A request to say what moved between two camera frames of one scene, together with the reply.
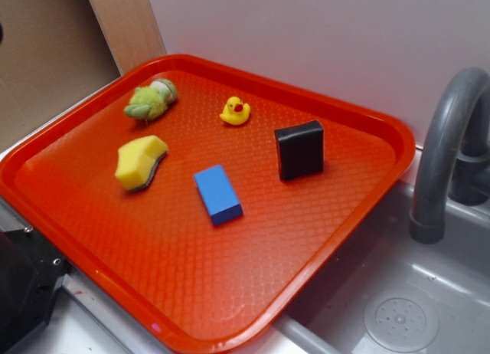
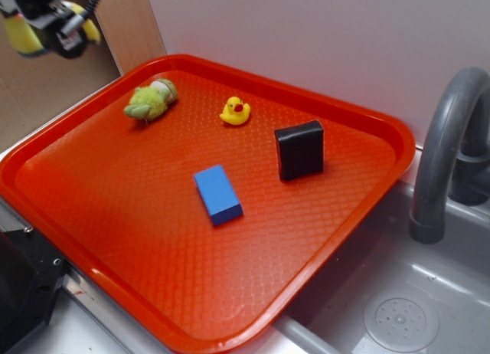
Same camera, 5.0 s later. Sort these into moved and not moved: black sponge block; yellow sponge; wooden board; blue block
Moved: yellow sponge
Not moved: wooden board; black sponge block; blue block
